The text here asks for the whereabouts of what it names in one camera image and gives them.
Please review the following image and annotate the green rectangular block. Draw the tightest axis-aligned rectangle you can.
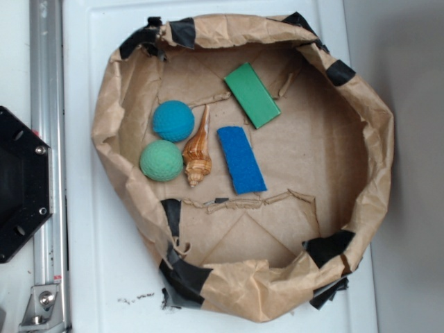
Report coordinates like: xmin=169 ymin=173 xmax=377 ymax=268
xmin=224 ymin=62 xmax=281 ymax=129

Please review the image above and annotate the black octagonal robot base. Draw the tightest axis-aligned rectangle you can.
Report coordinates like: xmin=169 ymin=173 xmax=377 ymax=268
xmin=1 ymin=107 xmax=52 ymax=264

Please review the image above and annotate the blue foam sponge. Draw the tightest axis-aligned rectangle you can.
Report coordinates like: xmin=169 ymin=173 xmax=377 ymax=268
xmin=217 ymin=126 xmax=267 ymax=195

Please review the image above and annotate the brown spiral seashell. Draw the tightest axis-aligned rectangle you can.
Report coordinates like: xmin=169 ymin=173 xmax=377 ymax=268
xmin=182 ymin=105 xmax=212 ymax=188

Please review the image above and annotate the green dimpled ball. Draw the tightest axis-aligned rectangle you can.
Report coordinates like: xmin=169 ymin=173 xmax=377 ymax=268
xmin=139 ymin=139 xmax=183 ymax=182

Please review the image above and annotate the blue dimpled ball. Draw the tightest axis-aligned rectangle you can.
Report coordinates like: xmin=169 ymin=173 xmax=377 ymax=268
xmin=152 ymin=100 xmax=195 ymax=142

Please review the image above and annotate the brown paper bag tray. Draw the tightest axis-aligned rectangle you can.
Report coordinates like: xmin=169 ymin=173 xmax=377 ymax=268
xmin=92 ymin=13 xmax=394 ymax=323

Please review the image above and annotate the metal corner bracket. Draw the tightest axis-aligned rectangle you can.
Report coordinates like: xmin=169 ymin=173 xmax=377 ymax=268
xmin=18 ymin=284 xmax=65 ymax=332

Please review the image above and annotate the aluminium extrusion rail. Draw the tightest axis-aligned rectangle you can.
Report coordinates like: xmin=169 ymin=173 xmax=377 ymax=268
xmin=29 ymin=1 xmax=71 ymax=332

